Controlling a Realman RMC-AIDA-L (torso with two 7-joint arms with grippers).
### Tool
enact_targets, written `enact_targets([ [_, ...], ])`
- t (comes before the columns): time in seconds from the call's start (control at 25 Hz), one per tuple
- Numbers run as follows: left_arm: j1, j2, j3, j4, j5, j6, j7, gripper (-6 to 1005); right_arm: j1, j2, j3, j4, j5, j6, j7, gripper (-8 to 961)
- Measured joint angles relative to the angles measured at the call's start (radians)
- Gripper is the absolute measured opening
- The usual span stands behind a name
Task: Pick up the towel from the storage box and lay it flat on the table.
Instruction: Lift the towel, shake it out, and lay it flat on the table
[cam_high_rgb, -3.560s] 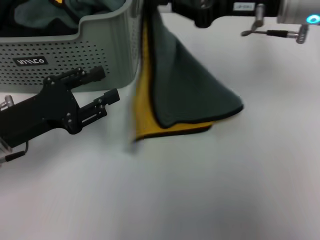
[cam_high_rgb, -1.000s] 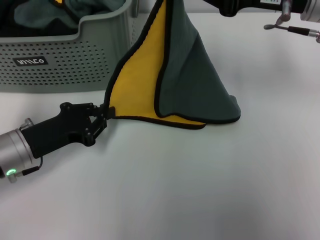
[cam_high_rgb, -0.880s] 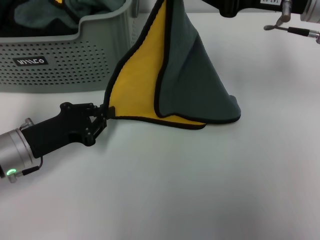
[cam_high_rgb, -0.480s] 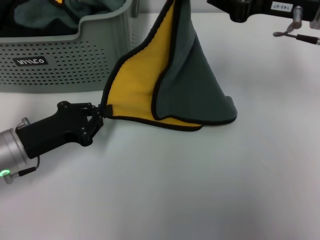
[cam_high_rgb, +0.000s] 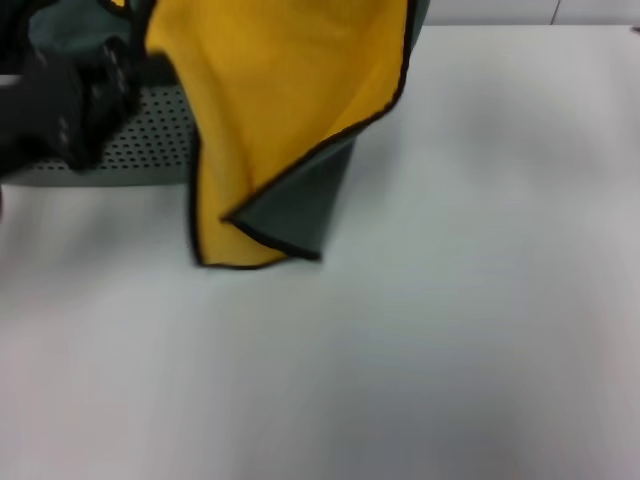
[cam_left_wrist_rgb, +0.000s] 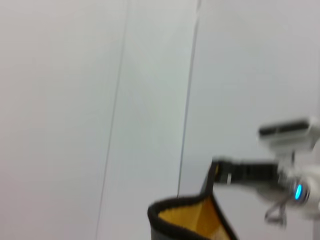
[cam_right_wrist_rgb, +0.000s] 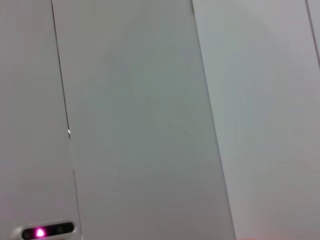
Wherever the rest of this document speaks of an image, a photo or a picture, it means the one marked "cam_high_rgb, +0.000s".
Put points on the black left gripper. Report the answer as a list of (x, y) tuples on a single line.
[(45, 110)]

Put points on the yellow towel with black edge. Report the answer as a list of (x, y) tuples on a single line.
[(115, 3)]

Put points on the grey perforated storage box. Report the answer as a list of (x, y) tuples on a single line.
[(150, 150)]

